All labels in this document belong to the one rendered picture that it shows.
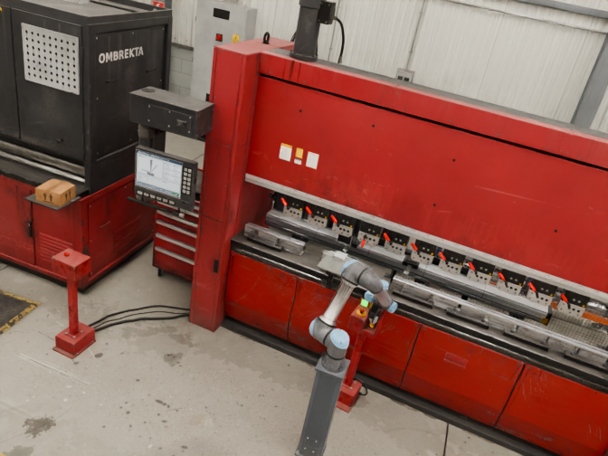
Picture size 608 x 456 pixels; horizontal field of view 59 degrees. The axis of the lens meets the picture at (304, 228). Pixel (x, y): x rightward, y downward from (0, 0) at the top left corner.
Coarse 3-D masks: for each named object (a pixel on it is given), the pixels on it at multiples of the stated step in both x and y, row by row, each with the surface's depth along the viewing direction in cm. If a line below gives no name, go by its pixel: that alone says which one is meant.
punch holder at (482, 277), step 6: (474, 258) 362; (474, 264) 363; (480, 264) 361; (486, 264) 360; (492, 264) 358; (480, 270) 363; (486, 270) 362; (492, 270) 360; (468, 276) 368; (474, 276) 366; (480, 276) 364; (486, 276) 363; (480, 282) 366; (486, 282) 365
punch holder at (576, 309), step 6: (564, 294) 347; (570, 294) 346; (576, 294) 344; (558, 300) 358; (570, 300) 347; (576, 300) 346; (582, 300) 344; (588, 300) 343; (558, 306) 351; (564, 306) 350; (576, 306) 347; (582, 306) 346; (564, 312) 352; (570, 312) 350; (576, 312) 348; (582, 312) 347
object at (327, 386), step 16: (320, 368) 324; (320, 384) 329; (336, 384) 325; (320, 400) 334; (336, 400) 333; (320, 416) 339; (304, 432) 350; (320, 432) 345; (304, 448) 354; (320, 448) 352
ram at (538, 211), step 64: (256, 128) 388; (320, 128) 369; (384, 128) 352; (448, 128) 336; (320, 192) 388; (384, 192) 369; (448, 192) 352; (512, 192) 336; (576, 192) 321; (512, 256) 351; (576, 256) 336
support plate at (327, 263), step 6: (330, 252) 404; (324, 258) 395; (330, 258) 397; (348, 258) 401; (318, 264) 386; (324, 264) 387; (330, 264) 389; (336, 264) 390; (342, 264) 392; (330, 270) 382; (336, 270) 383
